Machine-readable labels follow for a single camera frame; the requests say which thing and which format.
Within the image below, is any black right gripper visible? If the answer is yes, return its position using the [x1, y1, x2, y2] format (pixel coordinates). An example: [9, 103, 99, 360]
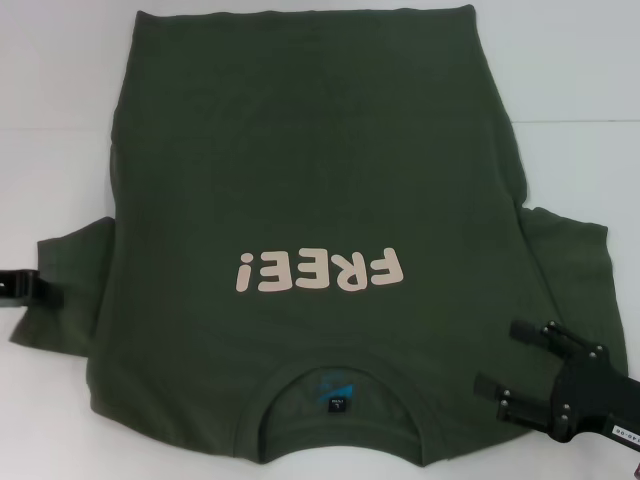
[474, 321, 640, 444]

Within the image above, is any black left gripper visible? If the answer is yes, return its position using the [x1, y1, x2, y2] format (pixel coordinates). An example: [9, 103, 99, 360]
[0, 269, 65, 307]

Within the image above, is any dark green FREE t-shirt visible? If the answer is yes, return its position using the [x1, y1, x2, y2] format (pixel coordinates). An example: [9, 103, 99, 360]
[9, 3, 630, 454]

